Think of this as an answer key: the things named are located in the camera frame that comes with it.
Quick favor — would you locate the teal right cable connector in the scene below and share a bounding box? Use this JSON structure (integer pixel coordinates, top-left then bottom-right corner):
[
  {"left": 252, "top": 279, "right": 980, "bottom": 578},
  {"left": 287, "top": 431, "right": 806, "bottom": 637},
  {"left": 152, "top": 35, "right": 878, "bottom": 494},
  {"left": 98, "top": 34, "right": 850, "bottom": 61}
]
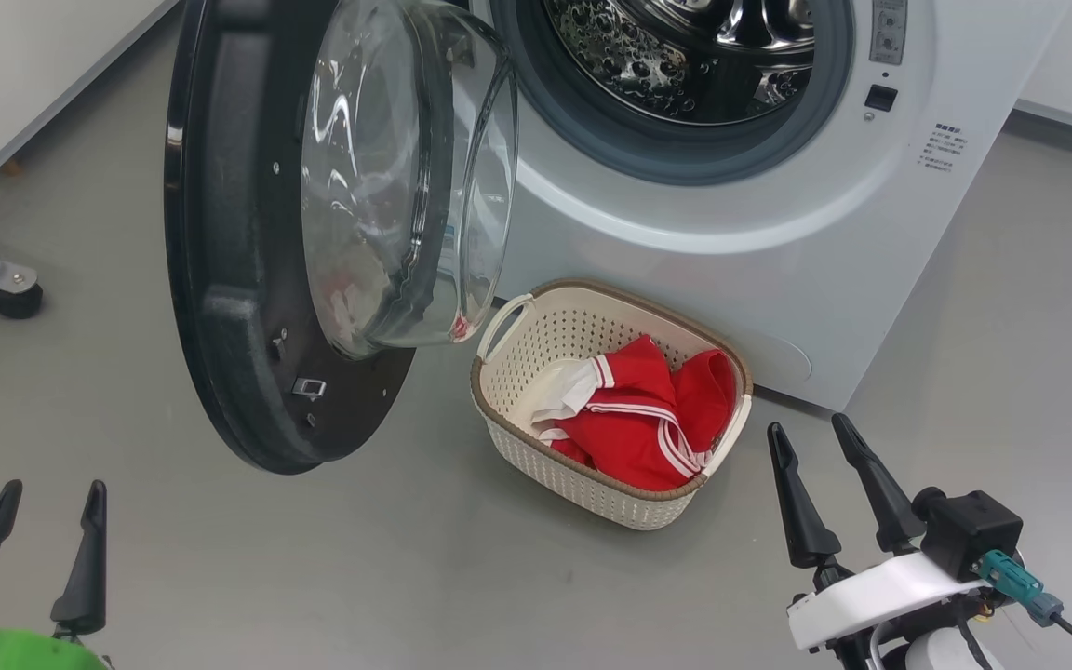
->
[{"left": 977, "top": 549, "right": 1065, "bottom": 627}]

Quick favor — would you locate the cream perforated laundry basket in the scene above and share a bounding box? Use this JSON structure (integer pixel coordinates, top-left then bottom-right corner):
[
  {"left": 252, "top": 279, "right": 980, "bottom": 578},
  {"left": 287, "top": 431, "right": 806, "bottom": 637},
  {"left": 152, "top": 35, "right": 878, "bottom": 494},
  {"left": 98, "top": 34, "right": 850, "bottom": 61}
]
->
[{"left": 470, "top": 277, "right": 755, "bottom": 532}]

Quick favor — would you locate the black caster wheel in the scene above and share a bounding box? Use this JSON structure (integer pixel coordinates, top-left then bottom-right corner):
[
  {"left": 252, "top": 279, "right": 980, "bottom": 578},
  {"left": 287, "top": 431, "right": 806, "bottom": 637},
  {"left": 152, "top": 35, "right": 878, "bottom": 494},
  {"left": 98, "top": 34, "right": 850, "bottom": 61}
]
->
[{"left": 0, "top": 284, "right": 45, "bottom": 322}]

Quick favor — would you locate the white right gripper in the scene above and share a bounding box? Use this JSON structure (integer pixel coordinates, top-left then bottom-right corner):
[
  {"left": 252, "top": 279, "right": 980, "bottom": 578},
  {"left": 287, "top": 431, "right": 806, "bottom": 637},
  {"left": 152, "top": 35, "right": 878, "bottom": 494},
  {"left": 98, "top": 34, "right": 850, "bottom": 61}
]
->
[{"left": 767, "top": 413, "right": 995, "bottom": 670}]

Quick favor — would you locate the white and red garment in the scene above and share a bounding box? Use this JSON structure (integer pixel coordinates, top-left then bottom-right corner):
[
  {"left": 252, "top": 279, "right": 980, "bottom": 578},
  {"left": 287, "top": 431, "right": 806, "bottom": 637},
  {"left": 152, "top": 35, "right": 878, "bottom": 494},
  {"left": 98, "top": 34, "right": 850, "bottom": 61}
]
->
[{"left": 512, "top": 335, "right": 716, "bottom": 493}]

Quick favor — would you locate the washing machine door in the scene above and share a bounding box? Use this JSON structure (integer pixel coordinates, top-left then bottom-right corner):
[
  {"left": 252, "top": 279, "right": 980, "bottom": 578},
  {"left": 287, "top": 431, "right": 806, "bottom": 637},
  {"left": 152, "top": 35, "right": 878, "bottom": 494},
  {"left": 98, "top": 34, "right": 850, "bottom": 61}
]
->
[{"left": 163, "top": 0, "right": 521, "bottom": 476}]

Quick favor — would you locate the white front-load washing machine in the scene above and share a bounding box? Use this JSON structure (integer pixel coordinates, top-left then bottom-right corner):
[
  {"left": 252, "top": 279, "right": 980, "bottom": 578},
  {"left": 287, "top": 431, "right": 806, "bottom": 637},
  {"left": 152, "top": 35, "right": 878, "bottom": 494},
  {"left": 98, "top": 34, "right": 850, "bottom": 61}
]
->
[{"left": 457, "top": 0, "right": 1072, "bottom": 413}]

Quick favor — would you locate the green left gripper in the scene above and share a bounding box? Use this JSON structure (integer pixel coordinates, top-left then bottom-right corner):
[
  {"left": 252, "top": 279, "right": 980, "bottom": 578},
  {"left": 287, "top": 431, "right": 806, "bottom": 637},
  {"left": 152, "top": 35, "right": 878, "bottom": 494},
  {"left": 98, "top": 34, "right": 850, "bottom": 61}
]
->
[{"left": 0, "top": 479, "right": 111, "bottom": 670}]

